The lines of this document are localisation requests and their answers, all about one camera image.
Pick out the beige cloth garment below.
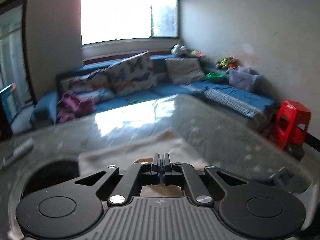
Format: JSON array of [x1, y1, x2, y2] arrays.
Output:
[[77, 128, 213, 197]]

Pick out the white remote control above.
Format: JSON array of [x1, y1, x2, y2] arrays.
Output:
[[2, 138, 35, 168]]

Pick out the red plastic stool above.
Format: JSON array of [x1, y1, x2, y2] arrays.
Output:
[[267, 100, 311, 151]]

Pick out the pink purple garment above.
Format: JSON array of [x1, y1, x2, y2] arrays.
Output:
[[57, 92, 96, 123]]

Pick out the blue sheet on sofa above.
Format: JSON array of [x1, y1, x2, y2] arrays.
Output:
[[189, 81, 279, 119]]

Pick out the blue white cabinet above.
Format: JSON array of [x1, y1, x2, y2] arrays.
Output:
[[1, 82, 21, 124]]

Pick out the low butterfly print pillow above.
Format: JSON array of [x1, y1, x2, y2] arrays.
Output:
[[59, 70, 116, 103]]

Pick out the blue sectional sofa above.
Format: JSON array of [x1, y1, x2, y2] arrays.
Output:
[[30, 56, 276, 130]]

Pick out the clear plastic storage box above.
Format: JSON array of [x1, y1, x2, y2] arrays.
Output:
[[228, 67, 262, 92]]

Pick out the green bowl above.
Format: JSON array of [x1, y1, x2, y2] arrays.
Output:
[[206, 72, 225, 83]]

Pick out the large butterfly print pillow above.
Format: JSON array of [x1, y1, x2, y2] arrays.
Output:
[[106, 51, 157, 95]]

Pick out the brown green plush toys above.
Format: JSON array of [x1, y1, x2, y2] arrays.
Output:
[[216, 57, 239, 69]]

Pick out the grey square cushion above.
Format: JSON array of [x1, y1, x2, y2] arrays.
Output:
[[165, 57, 206, 85]]

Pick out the panda plush toy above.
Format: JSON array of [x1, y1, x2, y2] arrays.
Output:
[[170, 44, 189, 57]]

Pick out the window with frame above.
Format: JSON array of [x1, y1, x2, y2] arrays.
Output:
[[81, 0, 179, 45]]

